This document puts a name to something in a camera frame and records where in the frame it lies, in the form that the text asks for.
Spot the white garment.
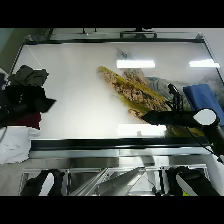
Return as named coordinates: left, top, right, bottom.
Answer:
left=0, top=125, right=42, bottom=166

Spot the dark red garment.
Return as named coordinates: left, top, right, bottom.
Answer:
left=12, top=112, right=43, bottom=130

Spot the silver frame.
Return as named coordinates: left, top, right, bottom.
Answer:
left=19, top=146, right=224, bottom=197

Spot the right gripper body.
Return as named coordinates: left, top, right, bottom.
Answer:
left=155, top=110, right=188, bottom=127

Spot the black cable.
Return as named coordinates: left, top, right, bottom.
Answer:
left=184, top=125, right=224, bottom=165

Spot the grey garment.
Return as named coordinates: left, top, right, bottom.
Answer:
left=7, top=64, right=50, bottom=88

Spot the black garment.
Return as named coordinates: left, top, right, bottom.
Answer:
left=0, top=83, right=57, bottom=128

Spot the blue garment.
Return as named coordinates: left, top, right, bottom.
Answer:
left=182, top=83, right=224, bottom=126

